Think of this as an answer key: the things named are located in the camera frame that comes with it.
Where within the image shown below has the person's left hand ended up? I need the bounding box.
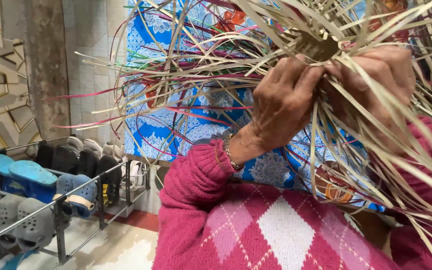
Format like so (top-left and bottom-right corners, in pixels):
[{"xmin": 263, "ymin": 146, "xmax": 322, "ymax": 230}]
[{"xmin": 233, "ymin": 55, "xmax": 326, "ymax": 166}]

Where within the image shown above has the person's right hand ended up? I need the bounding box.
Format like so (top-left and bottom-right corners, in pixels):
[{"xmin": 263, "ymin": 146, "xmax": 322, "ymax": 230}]
[{"xmin": 322, "ymin": 45, "xmax": 417, "ymax": 156}]

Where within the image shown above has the woven straw strip work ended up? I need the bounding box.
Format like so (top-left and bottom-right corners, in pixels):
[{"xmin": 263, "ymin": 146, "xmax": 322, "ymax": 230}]
[{"xmin": 47, "ymin": 0, "xmax": 432, "ymax": 269}]

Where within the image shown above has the blue floral cloth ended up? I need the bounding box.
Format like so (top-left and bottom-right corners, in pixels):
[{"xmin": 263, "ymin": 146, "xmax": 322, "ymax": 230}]
[{"xmin": 123, "ymin": 0, "xmax": 387, "ymax": 213}]

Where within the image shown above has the pink argyle sweater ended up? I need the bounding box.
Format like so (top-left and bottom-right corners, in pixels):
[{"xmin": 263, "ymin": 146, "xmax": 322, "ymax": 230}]
[{"xmin": 151, "ymin": 180, "xmax": 402, "ymax": 270}]

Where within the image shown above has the metal shoe rack with shoes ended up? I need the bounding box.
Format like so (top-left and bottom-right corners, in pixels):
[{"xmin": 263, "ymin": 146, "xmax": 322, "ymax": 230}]
[{"xmin": 0, "ymin": 135, "xmax": 153, "ymax": 270}]

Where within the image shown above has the gold bracelet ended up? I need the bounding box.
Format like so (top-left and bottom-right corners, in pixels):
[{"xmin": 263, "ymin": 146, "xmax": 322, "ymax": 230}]
[{"xmin": 221, "ymin": 133, "xmax": 247, "ymax": 173}]

